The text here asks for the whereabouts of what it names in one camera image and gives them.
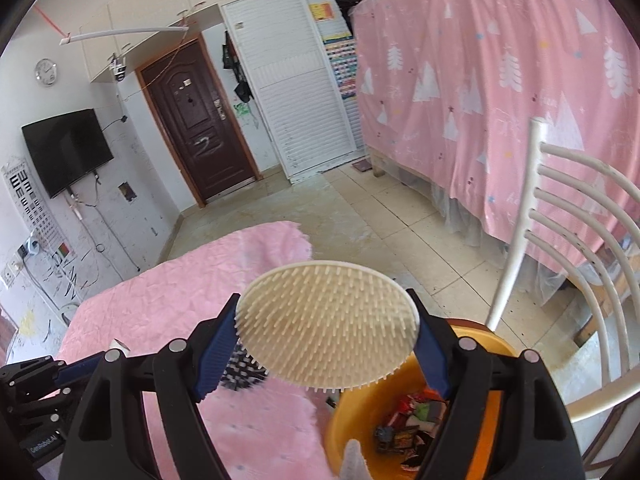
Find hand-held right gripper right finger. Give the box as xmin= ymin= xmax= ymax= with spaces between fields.
xmin=407 ymin=288 xmax=586 ymax=480

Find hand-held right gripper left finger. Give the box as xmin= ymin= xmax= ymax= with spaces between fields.
xmin=59 ymin=294 xmax=241 ymax=480

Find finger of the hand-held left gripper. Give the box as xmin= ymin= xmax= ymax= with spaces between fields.
xmin=0 ymin=385 xmax=84 ymax=429
xmin=0 ymin=353 xmax=108 ymax=394

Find red packet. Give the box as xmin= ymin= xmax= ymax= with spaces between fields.
xmin=397 ymin=394 xmax=436 ymax=417

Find orange plastic basin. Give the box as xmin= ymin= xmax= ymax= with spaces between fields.
xmin=324 ymin=317 xmax=521 ymax=480

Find brown snack packet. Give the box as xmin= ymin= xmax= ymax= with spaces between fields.
xmin=389 ymin=427 xmax=417 ymax=454

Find beige round brush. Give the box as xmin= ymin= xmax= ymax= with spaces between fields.
xmin=235 ymin=260 xmax=421 ymax=392

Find person's right hand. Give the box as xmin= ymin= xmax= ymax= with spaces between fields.
xmin=340 ymin=439 xmax=371 ymax=480

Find pink tablecloth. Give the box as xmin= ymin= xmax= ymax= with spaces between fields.
xmin=52 ymin=221 xmax=342 ymax=480

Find white metal chair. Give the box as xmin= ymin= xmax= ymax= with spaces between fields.
xmin=487 ymin=117 xmax=640 ymax=424

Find white eye chart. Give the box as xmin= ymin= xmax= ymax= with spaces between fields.
xmin=0 ymin=160 xmax=67 ymax=262

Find dark brown door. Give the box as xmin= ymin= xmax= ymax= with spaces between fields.
xmin=136 ymin=35 xmax=261 ymax=207

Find white louvered wardrobe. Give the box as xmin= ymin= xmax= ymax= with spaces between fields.
xmin=220 ymin=0 xmax=372 ymax=184

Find pink tree print curtain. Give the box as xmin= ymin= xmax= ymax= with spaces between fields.
xmin=352 ymin=0 xmax=640 ymax=307

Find black hanging bags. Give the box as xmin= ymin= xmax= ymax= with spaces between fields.
xmin=221 ymin=30 xmax=254 ymax=104

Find colourful grid poster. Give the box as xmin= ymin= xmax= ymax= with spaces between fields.
xmin=322 ymin=30 xmax=359 ymax=101

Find white hanging rod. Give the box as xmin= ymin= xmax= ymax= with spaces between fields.
xmin=59 ymin=27 xmax=190 ymax=46

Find black hanging garment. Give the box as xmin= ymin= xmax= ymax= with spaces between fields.
xmin=332 ymin=0 xmax=376 ymax=36

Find white wall socket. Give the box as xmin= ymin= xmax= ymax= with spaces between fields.
xmin=2 ymin=260 xmax=24 ymax=289

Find black television cable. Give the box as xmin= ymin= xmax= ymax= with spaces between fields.
xmin=91 ymin=174 xmax=109 ymax=257

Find wooden bed frame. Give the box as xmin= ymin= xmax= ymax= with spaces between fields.
xmin=369 ymin=147 xmax=390 ymax=180

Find black wall television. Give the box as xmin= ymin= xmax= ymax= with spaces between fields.
xmin=21 ymin=108 xmax=115 ymax=200

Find round wall clock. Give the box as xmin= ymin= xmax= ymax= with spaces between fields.
xmin=35 ymin=58 xmax=58 ymax=88

